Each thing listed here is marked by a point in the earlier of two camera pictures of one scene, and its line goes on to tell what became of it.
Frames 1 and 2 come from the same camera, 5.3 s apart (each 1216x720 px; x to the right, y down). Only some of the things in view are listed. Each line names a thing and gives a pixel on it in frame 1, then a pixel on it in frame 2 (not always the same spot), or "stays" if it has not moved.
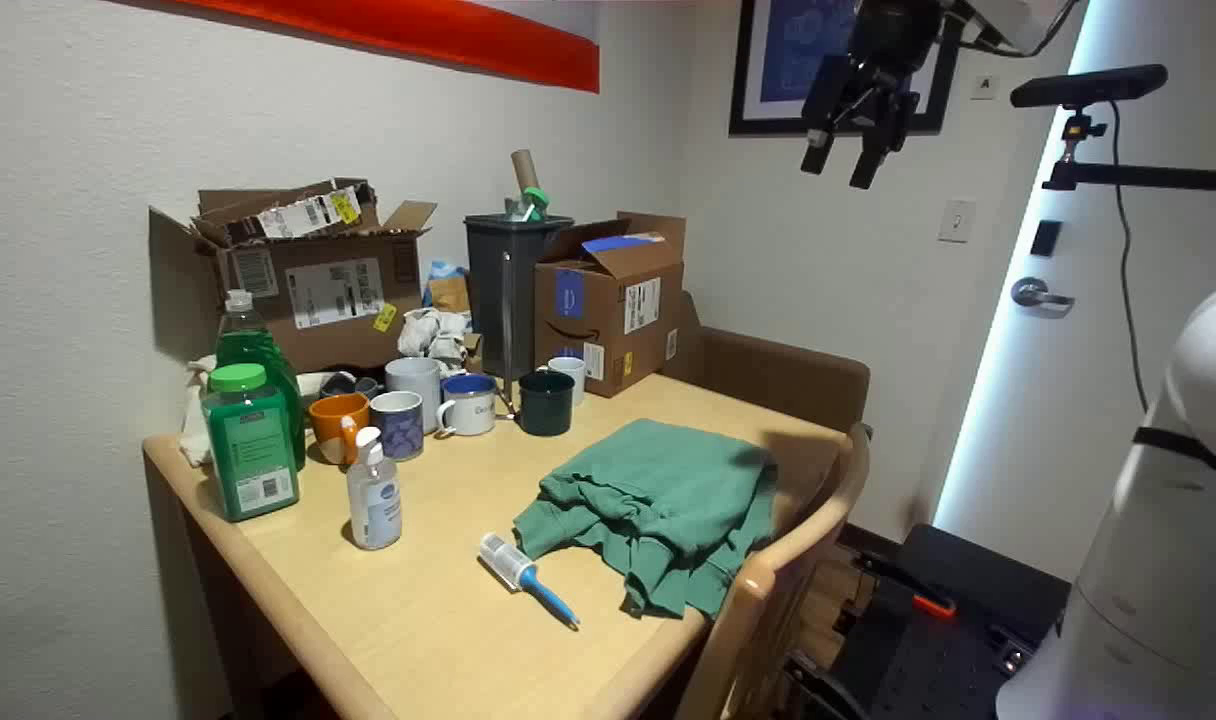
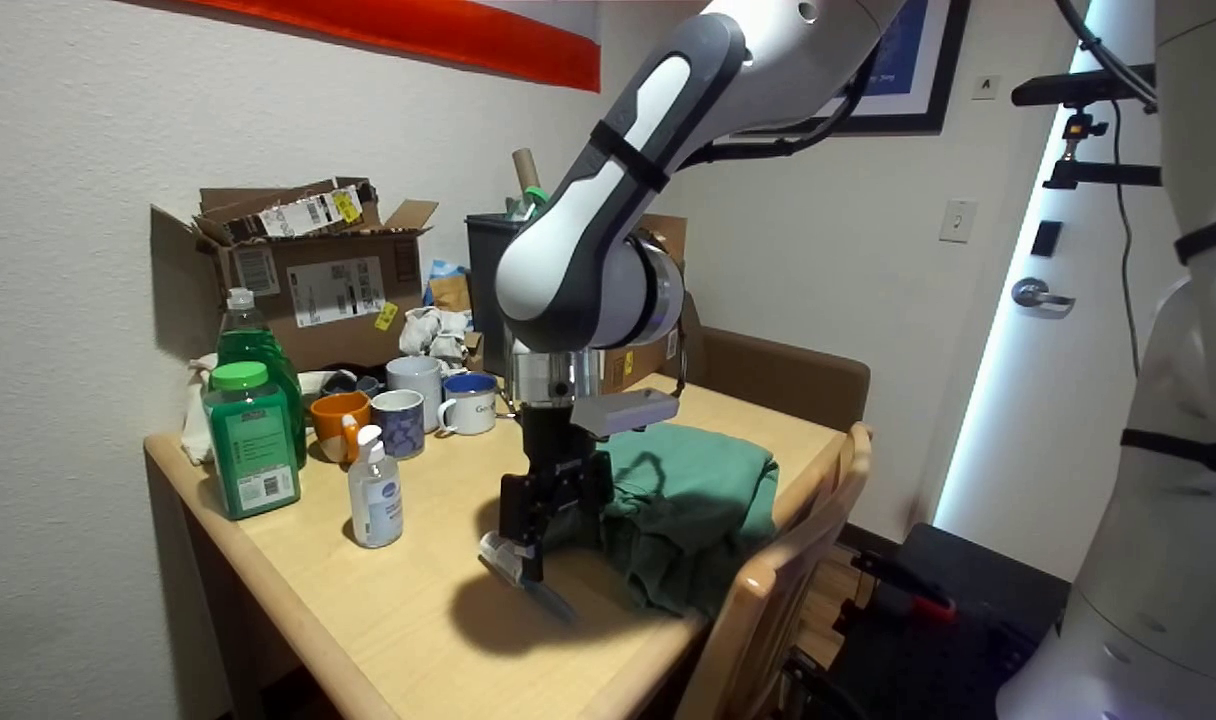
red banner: (456, 33) stays
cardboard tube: (535, 195) stays
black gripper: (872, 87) -> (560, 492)
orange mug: (336, 417) stays
